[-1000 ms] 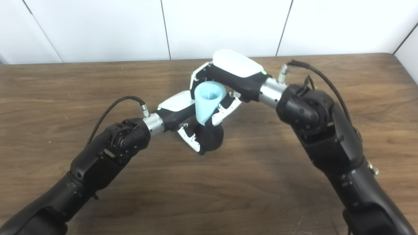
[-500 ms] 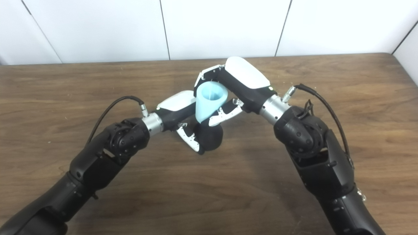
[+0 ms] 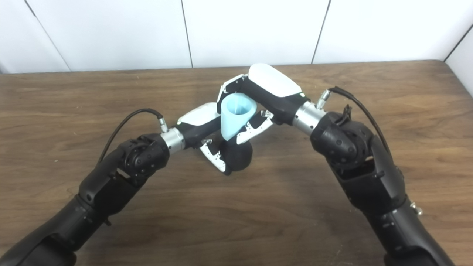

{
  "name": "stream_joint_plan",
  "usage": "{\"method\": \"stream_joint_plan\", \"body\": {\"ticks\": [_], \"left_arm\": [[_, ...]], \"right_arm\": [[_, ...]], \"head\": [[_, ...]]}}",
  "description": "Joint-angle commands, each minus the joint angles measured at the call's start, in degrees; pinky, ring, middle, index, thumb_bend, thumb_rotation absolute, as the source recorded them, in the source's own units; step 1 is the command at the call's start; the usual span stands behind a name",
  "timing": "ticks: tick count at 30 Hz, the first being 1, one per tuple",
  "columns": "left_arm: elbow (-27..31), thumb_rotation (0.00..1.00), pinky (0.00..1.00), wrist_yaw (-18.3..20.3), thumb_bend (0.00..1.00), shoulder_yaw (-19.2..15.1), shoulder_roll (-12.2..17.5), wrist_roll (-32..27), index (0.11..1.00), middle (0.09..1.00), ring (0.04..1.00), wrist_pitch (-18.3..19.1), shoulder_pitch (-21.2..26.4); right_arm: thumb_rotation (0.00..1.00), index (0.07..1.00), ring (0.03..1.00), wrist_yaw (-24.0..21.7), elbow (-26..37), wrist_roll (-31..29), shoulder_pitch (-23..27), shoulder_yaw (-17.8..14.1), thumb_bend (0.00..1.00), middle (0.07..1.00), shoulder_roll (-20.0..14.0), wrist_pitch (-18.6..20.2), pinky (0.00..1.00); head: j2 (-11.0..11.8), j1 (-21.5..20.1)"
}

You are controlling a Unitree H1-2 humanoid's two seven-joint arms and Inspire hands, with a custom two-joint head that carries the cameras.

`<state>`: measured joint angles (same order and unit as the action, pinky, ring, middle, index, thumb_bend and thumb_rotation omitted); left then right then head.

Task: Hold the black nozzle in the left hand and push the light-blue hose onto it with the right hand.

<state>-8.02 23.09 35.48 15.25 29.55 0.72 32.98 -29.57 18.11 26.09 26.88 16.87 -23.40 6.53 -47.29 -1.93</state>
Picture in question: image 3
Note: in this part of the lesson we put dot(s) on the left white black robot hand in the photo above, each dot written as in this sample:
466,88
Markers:
199,123

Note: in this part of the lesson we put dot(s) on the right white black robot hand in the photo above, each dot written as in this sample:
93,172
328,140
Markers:
273,92

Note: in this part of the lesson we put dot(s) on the black funnel-shaped nozzle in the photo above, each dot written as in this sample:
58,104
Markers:
240,155

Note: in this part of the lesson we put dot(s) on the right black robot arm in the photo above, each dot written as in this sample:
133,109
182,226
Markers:
369,173

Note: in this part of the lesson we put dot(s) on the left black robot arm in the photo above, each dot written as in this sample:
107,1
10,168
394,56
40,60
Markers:
103,184

